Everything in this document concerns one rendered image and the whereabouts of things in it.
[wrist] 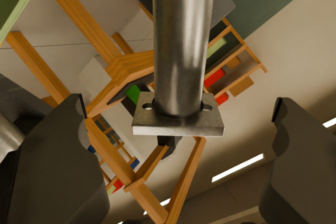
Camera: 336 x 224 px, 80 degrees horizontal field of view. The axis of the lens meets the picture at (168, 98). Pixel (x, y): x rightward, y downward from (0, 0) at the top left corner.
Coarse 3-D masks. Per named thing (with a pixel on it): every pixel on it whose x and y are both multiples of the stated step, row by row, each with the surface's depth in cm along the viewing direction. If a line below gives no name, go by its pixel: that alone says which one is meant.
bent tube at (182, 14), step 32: (160, 0) 9; (192, 0) 9; (160, 32) 10; (192, 32) 9; (160, 64) 11; (192, 64) 10; (160, 96) 12; (192, 96) 11; (160, 128) 12; (192, 128) 12
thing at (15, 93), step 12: (0, 84) 16; (12, 84) 17; (0, 96) 16; (12, 96) 16; (24, 96) 17; (0, 108) 17; (12, 108) 17; (24, 108) 17; (36, 108) 17; (48, 108) 18; (12, 120) 18; (24, 120) 17; (36, 120) 17; (24, 132) 16
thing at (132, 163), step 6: (108, 132) 616; (114, 132) 680; (114, 138) 669; (90, 144) 540; (120, 144) 609; (90, 150) 534; (102, 162) 534; (132, 162) 612; (138, 162) 628; (132, 168) 600; (108, 180) 566; (114, 180) 523; (108, 186) 502; (114, 186) 538; (120, 186) 533; (108, 192) 500
